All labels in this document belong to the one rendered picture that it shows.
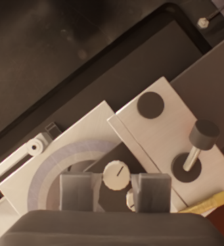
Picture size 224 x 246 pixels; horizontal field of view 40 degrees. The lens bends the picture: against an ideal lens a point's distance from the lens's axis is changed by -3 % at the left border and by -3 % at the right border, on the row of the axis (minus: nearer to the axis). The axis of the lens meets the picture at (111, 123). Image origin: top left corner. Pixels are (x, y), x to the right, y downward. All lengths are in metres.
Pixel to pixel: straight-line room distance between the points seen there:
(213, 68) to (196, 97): 0.02
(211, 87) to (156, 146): 0.07
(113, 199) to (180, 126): 0.06
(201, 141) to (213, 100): 0.07
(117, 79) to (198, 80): 0.10
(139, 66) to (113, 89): 0.03
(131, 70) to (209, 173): 0.14
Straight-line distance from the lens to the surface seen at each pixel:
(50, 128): 0.30
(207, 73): 0.24
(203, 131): 0.17
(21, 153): 0.21
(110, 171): 0.18
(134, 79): 0.30
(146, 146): 0.19
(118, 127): 0.19
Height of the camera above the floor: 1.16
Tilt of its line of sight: 2 degrees up
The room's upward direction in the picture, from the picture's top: 128 degrees counter-clockwise
